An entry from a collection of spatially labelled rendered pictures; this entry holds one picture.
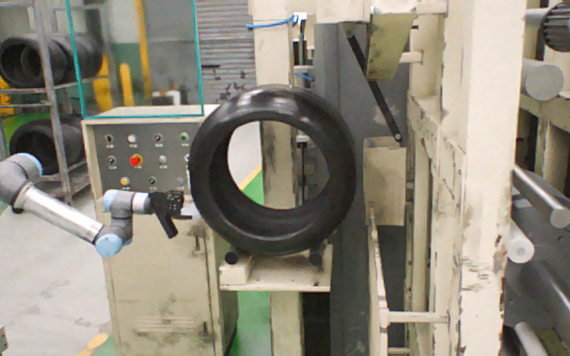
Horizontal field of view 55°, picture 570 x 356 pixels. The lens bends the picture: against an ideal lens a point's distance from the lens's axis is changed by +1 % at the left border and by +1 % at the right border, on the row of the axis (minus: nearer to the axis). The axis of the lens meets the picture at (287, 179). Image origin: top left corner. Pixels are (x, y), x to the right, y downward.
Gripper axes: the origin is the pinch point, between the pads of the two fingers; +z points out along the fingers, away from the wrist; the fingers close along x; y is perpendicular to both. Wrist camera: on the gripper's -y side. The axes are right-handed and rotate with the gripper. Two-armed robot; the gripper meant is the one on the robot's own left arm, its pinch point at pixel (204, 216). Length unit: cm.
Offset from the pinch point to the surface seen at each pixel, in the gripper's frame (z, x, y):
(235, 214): 8.4, 11.8, -2.3
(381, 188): 61, 19, 11
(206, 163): 2.8, -11.8, 22.4
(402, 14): 54, -47, 71
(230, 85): -183, 911, -73
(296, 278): 34.0, -5.4, -16.5
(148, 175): -41, 57, -6
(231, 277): 12.5, -11.3, -16.1
